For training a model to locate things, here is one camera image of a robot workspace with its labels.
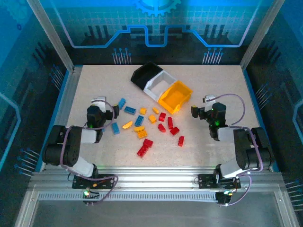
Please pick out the black connector box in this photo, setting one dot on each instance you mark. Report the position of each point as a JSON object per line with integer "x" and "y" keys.
{"x": 222, "y": 198}
{"x": 90, "y": 201}

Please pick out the white plastic bin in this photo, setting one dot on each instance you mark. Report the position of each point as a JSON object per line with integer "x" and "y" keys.
{"x": 158, "y": 88}

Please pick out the yellow plastic bin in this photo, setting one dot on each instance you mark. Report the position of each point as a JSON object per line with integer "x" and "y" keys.
{"x": 175, "y": 97}

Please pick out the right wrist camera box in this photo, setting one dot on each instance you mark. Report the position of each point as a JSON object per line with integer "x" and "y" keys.
{"x": 209, "y": 99}

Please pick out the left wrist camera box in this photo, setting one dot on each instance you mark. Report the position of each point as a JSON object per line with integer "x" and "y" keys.
{"x": 101, "y": 102}

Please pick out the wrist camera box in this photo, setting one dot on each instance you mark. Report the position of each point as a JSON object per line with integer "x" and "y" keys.
{"x": 209, "y": 99}
{"x": 101, "y": 102}

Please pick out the aluminium frame post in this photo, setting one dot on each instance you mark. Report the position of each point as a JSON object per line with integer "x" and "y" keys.
{"x": 260, "y": 35}
{"x": 52, "y": 35}

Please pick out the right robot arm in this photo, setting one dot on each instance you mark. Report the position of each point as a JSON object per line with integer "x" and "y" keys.
{"x": 243, "y": 151}

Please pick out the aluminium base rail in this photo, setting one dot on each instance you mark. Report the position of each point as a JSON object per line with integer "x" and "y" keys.
{"x": 154, "y": 176}

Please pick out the black plastic bin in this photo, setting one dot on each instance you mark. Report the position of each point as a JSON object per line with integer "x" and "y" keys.
{"x": 146, "y": 73}

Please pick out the blue table edge strip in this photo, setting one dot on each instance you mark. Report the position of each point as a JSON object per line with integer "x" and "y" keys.
{"x": 256, "y": 106}
{"x": 56, "y": 106}

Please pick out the aluminium side rail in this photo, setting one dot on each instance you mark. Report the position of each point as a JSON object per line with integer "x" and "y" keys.
{"x": 64, "y": 106}

